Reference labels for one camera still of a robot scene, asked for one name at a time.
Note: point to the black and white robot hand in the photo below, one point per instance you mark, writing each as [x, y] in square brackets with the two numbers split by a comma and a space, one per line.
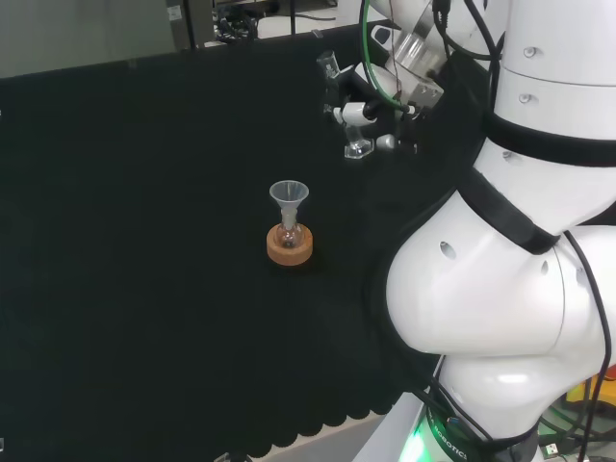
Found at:
[358, 113]

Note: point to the clear glass graduated cylinder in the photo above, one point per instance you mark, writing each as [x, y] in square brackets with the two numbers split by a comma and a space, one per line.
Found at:
[330, 67]

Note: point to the small round-bottom glass flask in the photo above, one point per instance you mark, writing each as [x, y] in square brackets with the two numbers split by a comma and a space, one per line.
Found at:
[289, 236]

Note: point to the clear tape strip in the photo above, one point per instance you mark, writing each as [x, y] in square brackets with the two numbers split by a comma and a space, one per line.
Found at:
[316, 34]

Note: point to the clear plastic funnel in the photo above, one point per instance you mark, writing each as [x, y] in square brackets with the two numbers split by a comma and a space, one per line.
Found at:
[289, 193]

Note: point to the black bench cloth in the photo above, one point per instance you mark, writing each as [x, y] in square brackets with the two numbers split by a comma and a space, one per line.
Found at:
[144, 240]

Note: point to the grey panel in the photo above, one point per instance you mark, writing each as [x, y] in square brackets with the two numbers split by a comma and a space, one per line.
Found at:
[72, 29]

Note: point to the yellow stop button box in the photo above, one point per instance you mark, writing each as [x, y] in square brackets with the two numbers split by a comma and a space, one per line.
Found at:
[589, 390]

